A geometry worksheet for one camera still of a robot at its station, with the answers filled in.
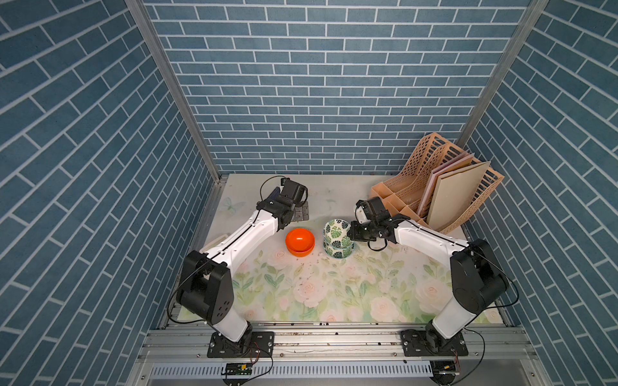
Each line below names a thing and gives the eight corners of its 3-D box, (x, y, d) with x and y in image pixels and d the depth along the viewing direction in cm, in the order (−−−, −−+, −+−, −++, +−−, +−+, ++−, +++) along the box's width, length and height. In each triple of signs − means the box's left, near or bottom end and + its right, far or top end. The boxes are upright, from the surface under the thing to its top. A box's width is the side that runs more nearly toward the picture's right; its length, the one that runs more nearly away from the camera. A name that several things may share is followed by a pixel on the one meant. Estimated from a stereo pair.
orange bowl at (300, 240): (286, 256, 93) (284, 248, 88) (288, 237, 99) (287, 228, 94) (313, 256, 93) (313, 248, 88) (314, 237, 99) (314, 228, 94)
